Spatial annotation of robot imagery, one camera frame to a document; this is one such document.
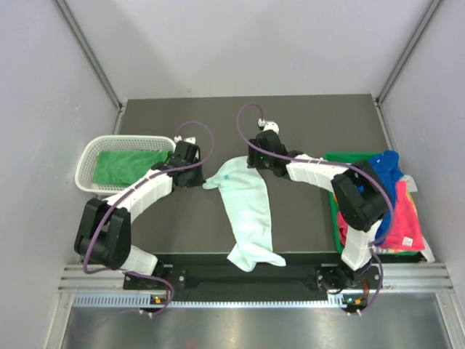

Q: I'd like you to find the white mint towel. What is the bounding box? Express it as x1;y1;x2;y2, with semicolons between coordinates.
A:
203;156;286;272

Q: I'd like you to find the green microfiber towel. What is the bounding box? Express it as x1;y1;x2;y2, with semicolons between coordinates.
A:
92;151;172;187

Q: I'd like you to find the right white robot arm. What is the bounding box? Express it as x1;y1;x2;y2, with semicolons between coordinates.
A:
247;129;393;288

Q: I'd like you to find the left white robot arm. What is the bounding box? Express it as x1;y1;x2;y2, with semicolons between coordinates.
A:
73;137;205;289

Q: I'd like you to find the green plastic bin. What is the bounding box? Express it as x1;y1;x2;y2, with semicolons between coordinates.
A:
323;151;428;257

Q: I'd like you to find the white perforated plastic basket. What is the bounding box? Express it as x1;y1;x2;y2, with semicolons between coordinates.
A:
75;135;175;196

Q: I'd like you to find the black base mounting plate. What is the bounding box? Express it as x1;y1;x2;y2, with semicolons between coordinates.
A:
123;253;381;302

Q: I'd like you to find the blue towel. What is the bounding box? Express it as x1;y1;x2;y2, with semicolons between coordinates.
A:
367;151;404;246

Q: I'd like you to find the pink red towel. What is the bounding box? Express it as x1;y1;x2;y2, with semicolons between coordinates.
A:
336;180;425;252

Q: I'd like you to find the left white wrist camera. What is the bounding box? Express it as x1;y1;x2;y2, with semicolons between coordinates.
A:
174;135;196;144

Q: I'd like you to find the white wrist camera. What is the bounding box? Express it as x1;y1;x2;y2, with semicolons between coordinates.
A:
257;118;280;135
174;135;196;144

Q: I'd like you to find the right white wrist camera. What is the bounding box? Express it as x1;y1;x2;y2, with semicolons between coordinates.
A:
257;118;280;135

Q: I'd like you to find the slotted grey cable duct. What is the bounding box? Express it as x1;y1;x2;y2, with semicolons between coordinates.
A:
73;293;361;309

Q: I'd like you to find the aluminium frame rail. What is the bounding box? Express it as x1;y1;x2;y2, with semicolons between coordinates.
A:
58;262;453;293

